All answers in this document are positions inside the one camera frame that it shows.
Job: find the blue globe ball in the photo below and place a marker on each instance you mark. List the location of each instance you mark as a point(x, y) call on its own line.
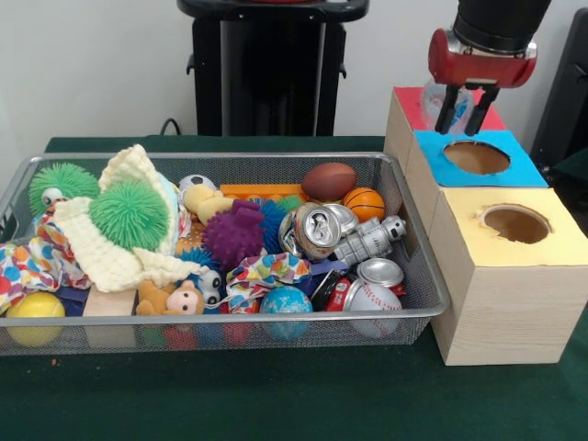
point(286, 303)

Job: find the green spiky rubber ball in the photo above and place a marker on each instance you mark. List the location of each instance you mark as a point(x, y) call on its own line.
point(128, 215)

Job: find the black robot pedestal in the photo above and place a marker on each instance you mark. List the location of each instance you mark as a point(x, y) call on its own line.
point(275, 69)

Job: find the purple spiky ball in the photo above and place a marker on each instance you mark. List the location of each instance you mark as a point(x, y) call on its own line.
point(234, 234)

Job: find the wooden box with three holes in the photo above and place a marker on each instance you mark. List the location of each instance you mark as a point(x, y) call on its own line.
point(505, 312)

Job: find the silver mesh bin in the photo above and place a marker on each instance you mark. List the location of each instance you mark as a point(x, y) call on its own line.
point(415, 275)

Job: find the dark green table cloth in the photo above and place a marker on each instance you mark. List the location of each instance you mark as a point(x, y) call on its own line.
point(275, 399)

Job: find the brown toy football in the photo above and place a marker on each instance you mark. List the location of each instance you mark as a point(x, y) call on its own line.
point(329, 180)

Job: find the clear plastic ball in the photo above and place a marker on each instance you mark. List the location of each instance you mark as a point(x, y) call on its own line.
point(462, 108)

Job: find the white baseball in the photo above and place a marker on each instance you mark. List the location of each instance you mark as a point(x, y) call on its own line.
point(374, 298)

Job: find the black floor stand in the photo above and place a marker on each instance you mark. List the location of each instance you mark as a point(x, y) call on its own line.
point(565, 92)

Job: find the orange toy basketball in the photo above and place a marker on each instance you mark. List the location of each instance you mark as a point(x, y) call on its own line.
point(364, 203)

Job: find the silver robot toy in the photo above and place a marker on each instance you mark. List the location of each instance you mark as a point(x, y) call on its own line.
point(367, 239)

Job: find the small green covered table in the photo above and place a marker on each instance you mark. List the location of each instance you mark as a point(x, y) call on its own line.
point(574, 170)

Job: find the brown plush monkey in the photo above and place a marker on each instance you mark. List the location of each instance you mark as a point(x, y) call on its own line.
point(179, 301)

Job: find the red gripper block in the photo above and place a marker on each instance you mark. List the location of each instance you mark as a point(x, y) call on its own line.
point(482, 69)

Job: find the cream knitted cloth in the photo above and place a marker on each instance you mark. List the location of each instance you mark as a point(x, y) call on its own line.
point(105, 257)

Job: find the black white soccer ball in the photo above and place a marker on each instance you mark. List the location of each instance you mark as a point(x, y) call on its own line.
point(197, 182)

